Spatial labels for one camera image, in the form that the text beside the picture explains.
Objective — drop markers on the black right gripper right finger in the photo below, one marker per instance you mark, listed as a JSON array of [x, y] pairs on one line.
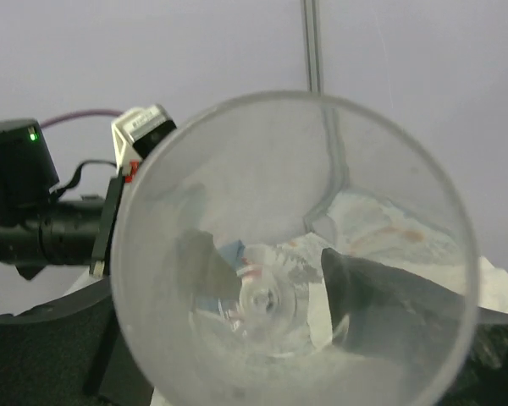
[[487, 351]]

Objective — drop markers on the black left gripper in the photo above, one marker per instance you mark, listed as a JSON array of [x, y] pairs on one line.
[[65, 233]]

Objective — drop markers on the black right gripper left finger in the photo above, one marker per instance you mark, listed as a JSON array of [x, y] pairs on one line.
[[69, 351]]

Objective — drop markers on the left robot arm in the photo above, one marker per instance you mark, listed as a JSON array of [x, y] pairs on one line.
[[28, 178]]

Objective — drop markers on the white pleated cloth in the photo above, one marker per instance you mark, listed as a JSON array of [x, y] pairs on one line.
[[493, 290]]

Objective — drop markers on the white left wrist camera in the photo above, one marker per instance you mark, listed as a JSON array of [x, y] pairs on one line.
[[136, 133]]

